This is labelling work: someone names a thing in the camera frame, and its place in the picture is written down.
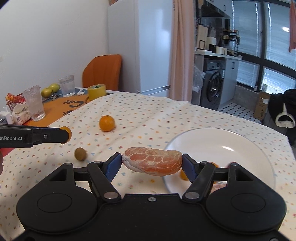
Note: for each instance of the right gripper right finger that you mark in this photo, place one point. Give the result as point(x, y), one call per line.
point(200, 175)

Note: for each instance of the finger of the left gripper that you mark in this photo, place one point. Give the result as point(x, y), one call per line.
point(46, 135)

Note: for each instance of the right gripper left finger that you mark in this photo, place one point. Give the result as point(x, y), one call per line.
point(101, 175)

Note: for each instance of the large orange tangerine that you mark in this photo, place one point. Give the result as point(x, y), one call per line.
point(183, 176)

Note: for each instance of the green-brown longan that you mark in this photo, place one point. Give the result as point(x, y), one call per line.
point(80, 154)

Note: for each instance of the large peeled pomelo segment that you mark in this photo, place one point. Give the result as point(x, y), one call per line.
point(152, 161)

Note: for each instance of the white kitchen counter cabinet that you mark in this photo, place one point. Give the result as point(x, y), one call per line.
point(230, 77)

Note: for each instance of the person's left hand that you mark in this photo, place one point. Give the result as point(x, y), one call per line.
point(1, 162)

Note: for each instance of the tissue pack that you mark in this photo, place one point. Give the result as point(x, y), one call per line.
point(21, 114)

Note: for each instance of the orange cat placemat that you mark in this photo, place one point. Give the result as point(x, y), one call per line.
point(56, 109)

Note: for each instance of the white plate blue rim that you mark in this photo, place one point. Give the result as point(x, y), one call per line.
point(222, 147)

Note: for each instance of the red basket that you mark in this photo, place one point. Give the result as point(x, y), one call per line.
point(13, 100)

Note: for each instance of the tall frosted glass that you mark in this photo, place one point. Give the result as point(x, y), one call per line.
point(34, 102)

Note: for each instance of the green apple front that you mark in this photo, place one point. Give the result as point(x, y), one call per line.
point(46, 92)

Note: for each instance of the green apple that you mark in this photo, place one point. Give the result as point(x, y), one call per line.
point(54, 87)
point(46, 92)

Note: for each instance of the green apple back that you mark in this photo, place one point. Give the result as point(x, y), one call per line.
point(54, 87)

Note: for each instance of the floral white tablecloth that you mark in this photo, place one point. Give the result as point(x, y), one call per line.
point(140, 121)

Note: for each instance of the short clear glass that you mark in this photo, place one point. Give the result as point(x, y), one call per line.
point(67, 85)

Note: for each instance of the yellow tape roll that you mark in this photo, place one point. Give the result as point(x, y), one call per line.
point(96, 91)

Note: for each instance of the orange chair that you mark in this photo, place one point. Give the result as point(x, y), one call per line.
point(103, 69)

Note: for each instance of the cardboard box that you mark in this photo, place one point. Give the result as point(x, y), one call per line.
point(261, 106)

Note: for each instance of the black jacket on chair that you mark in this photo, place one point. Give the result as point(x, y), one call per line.
point(281, 108)

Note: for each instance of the grey washing machine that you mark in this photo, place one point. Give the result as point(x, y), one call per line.
point(214, 70)

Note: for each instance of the pink curtain left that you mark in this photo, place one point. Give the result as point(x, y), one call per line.
point(182, 51)

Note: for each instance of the white refrigerator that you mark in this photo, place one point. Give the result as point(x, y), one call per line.
point(141, 33)

